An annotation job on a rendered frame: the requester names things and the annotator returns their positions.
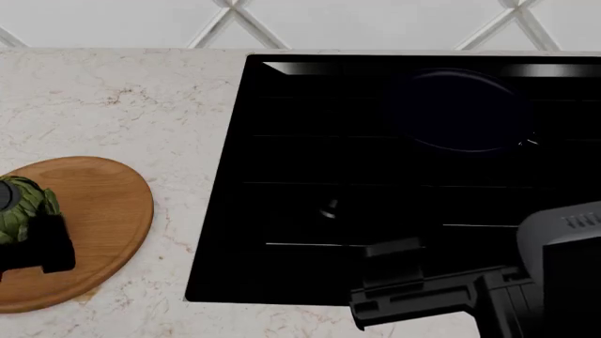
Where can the green artichoke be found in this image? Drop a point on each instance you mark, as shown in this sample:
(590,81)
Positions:
(28,211)

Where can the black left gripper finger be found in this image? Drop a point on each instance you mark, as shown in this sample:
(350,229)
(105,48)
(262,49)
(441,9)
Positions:
(55,243)

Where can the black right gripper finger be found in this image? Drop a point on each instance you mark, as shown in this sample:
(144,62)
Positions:
(394,260)

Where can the round wooden plate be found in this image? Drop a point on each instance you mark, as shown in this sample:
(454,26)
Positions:
(103,211)

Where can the black frying pan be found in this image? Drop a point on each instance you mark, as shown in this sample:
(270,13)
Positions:
(460,112)

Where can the black glass cooktop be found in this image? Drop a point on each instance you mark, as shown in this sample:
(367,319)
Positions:
(291,158)

